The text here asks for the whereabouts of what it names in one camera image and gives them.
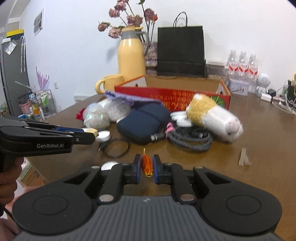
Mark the white tin box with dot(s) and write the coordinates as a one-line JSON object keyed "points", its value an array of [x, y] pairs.
{"points": [[238, 87]]}

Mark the purple towel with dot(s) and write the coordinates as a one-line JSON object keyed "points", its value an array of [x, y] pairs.
{"points": [[131, 100]]}

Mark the red cardboard box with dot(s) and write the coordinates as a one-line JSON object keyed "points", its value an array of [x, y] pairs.
{"points": [[176, 92]]}

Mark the left water bottle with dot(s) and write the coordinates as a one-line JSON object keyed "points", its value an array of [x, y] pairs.
{"points": [[232, 64]]}

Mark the wire storage cart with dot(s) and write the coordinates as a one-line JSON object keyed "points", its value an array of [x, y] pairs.
{"points": [[38, 105]]}

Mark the red fabric flower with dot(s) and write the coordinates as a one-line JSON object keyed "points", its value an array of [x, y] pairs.
{"points": [[79, 115]]}

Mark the navy blue pouch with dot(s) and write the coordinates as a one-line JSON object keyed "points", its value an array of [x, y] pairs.
{"points": [[144, 122]]}

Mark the white round case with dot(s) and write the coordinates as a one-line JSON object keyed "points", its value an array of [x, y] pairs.
{"points": [[103, 136]]}

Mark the person's left hand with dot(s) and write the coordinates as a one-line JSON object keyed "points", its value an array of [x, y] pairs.
{"points": [[8, 182]]}

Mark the yellow thermos jug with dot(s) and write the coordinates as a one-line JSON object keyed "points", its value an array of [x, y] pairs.
{"points": [[131, 53]]}

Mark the water bottle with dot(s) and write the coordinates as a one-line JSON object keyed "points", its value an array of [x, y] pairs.
{"points": [[242, 66], [232, 64], [252, 73]]}

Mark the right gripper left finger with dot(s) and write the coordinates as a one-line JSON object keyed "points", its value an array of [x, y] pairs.
{"points": [[65, 205]]}

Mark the dried rose bouquet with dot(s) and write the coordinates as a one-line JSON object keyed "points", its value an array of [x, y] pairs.
{"points": [[123, 11]]}

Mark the white robot figurine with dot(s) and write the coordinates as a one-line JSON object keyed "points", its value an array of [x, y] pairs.
{"points": [[262, 83]]}

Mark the white charger adapter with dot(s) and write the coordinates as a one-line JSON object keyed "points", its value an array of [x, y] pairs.
{"points": [[266, 97]]}

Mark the middle water bottle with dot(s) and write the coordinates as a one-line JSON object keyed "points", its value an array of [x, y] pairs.
{"points": [[242, 66]]}

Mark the iridescent plastic bag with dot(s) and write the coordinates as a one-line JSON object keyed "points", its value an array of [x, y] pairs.
{"points": [[99, 115]]}

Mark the white round lid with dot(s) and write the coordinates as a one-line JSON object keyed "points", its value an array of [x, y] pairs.
{"points": [[180, 117]]}

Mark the black paper bag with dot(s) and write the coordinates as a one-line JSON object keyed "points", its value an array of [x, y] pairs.
{"points": [[181, 50]]}

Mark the pink patterned vase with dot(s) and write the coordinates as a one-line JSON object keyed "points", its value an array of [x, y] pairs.
{"points": [[151, 59]]}

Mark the small wooden pieces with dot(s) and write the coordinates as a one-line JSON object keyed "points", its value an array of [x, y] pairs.
{"points": [[243, 160]]}

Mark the clear seed container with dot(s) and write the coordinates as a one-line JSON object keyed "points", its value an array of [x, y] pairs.
{"points": [[216, 70]]}

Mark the yellow white plush toy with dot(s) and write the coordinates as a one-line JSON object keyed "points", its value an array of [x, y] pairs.
{"points": [[205, 112]]}

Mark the grey refrigerator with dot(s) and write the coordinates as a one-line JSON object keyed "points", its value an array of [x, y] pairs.
{"points": [[14, 71]]}

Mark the yellow ceramic mug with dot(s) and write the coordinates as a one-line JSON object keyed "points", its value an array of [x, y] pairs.
{"points": [[108, 83]]}

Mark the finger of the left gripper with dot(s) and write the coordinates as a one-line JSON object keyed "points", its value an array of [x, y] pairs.
{"points": [[65, 129], [76, 138]]}

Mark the right water bottle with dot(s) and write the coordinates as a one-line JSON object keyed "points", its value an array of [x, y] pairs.
{"points": [[252, 73]]}

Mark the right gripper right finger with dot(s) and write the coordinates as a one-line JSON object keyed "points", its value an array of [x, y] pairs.
{"points": [[226, 204]]}

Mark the white round compact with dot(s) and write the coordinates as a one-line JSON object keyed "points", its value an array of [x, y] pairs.
{"points": [[108, 165]]}

